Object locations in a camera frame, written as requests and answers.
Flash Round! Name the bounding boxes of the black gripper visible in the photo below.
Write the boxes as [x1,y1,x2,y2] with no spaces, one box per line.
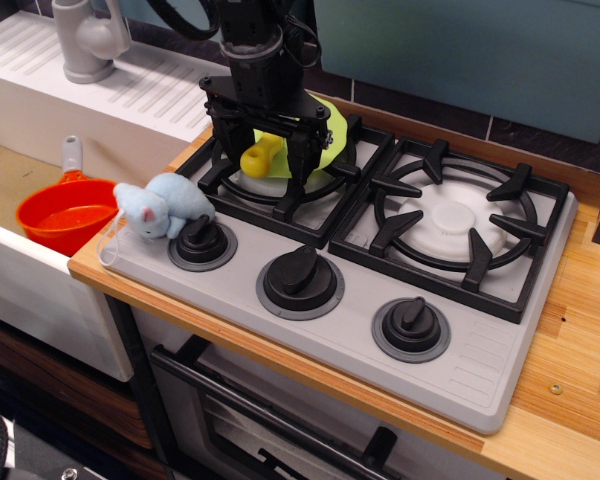
[200,51,330,197]

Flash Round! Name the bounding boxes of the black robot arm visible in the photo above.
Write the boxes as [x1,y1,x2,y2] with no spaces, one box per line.
[201,1,330,194]

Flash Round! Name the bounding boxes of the black left burner grate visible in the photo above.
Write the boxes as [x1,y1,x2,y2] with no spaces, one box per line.
[176,115,395,248]

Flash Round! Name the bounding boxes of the black burner grate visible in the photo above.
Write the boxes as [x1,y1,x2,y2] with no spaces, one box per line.
[176,115,395,248]
[329,138,578,324]

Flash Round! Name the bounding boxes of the lime green cloth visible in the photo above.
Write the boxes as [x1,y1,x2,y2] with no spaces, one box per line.
[254,95,348,179]

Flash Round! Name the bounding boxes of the light blue plush cat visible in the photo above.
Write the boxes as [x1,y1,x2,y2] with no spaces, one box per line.
[113,173,216,239]

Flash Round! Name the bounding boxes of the black left stove knob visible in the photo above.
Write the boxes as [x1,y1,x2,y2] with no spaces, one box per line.
[168,215,238,272]

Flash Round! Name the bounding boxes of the black stove knob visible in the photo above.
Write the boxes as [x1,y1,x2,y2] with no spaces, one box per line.
[371,297,451,364]
[168,215,238,272]
[256,246,345,321]

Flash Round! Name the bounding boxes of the white toy sink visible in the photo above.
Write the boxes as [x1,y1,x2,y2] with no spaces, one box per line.
[0,11,222,382]

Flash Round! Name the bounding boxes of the black middle stove knob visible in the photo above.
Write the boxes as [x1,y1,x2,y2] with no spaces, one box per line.
[256,246,345,321]

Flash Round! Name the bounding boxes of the grey toy faucet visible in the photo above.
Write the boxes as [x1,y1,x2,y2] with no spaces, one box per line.
[52,0,131,84]

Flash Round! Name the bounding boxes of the black right stove knob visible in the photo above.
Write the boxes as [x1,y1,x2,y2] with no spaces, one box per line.
[371,297,451,364]

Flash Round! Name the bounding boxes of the toy oven door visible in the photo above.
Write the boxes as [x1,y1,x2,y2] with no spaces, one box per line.
[145,336,499,479]

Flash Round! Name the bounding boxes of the grey toy stove top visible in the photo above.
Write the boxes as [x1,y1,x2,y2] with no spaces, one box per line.
[100,178,551,434]

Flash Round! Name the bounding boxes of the black right burner grate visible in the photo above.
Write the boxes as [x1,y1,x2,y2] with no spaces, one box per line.
[329,138,578,324]

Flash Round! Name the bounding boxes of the yellow toy spatula handle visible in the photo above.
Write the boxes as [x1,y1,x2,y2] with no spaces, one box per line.
[240,133,283,179]

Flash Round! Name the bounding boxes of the black cable loop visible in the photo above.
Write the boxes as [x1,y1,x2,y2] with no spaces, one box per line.
[147,0,221,41]

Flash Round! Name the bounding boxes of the orange pot with grey handle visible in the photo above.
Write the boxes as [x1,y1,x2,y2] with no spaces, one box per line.
[16,135,118,257]

